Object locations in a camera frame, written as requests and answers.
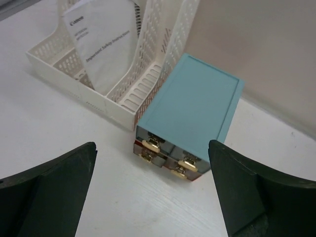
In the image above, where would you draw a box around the blue drawer box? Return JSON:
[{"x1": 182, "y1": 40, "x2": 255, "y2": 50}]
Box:
[{"x1": 136, "y1": 53, "x2": 244, "y2": 173}]

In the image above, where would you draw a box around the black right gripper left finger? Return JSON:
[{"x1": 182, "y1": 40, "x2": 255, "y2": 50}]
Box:
[{"x1": 0, "y1": 142, "x2": 97, "y2": 237}]

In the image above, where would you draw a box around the white plastic file organizer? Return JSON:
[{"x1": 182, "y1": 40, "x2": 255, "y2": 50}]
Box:
[{"x1": 25, "y1": 0, "x2": 201, "y2": 132}]

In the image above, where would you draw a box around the clear drawer gold handle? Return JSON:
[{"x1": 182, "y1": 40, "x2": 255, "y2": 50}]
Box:
[{"x1": 170, "y1": 147, "x2": 210, "y2": 174}]

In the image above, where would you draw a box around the white spiral notebook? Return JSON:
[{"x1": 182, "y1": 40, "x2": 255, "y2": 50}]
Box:
[{"x1": 62, "y1": 0, "x2": 138, "y2": 95}]

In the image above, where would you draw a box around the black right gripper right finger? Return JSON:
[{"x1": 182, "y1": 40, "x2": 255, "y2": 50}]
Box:
[{"x1": 208, "y1": 140, "x2": 316, "y2": 237}]

